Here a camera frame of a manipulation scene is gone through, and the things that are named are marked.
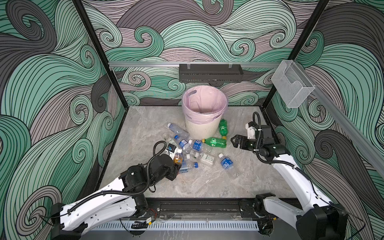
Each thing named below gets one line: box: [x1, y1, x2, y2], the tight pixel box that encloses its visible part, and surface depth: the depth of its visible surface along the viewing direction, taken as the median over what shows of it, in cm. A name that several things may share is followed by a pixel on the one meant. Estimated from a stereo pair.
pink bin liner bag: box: [182, 85, 228, 124], surface depth 94 cm
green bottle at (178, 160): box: [173, 152, 184, 170], surface depth 70 cm
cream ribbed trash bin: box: [185, 115, 223, 140], surface depth 93 cm
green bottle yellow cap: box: [201, 137, 228, 149], surface depth 97 cm
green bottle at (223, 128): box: [219, 118, 228, 140], surface depth 103 cm
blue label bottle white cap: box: [218, 153, 240, 179], surface depth 86 cm
